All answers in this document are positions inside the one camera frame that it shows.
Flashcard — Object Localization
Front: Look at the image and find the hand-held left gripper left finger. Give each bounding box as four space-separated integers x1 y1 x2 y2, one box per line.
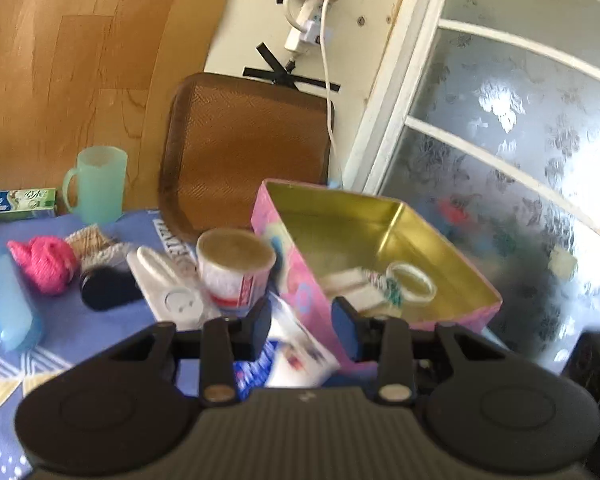
97 302 274 409

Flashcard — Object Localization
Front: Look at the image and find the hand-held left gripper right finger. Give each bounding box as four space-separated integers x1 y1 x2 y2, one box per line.
331 297 507 407

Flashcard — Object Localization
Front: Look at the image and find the green printed tissue pack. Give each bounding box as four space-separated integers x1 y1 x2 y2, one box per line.
322 267 406 318

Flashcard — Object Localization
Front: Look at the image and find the white plastic packet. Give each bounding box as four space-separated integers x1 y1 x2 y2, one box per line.
232 292 340 389

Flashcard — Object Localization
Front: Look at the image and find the white rabbit-shaped gadget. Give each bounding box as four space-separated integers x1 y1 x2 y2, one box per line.
126 246 222 332

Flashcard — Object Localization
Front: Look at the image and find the pink tin box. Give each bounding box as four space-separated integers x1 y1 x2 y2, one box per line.
250 178 503 373

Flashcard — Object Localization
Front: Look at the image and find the pink yarn ball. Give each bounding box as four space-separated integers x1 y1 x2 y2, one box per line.
7 236 79 297

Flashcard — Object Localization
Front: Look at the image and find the blue plastic case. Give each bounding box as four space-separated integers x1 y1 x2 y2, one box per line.
0 251 44 352

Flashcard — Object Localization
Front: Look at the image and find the paper cup with red label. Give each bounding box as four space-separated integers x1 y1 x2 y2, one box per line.
196 227 277 317

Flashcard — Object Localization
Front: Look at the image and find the white tape roll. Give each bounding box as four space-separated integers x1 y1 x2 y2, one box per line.
386 261 437 306

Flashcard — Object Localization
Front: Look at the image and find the black oval object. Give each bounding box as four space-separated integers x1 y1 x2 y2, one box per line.
79 266 146 312

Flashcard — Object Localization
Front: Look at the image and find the blue printed tablecloth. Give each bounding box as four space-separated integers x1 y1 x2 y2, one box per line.
0 208 511 480

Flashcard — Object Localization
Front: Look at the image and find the brown woven chair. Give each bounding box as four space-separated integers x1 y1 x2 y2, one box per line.
158 72 337 247

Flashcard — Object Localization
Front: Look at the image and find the tan woven scrubber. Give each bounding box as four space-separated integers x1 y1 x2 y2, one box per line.
65 225 136 266

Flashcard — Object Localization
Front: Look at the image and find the green translucent mug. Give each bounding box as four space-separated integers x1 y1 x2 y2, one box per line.
62 146 129 225

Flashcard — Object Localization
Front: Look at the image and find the frosted glass door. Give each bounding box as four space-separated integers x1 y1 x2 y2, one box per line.
340 0 600 396

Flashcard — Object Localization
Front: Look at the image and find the green toothpaste box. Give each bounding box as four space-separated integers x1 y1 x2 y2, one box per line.
0 187 58 224

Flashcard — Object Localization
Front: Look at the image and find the white power strip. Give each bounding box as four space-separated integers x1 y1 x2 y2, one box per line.
302 0 340 31

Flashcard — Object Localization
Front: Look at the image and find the white power cable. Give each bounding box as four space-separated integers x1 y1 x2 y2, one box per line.
317 0 346 188

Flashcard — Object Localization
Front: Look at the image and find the white adapter with switch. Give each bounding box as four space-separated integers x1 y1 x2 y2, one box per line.
285 20 322 56

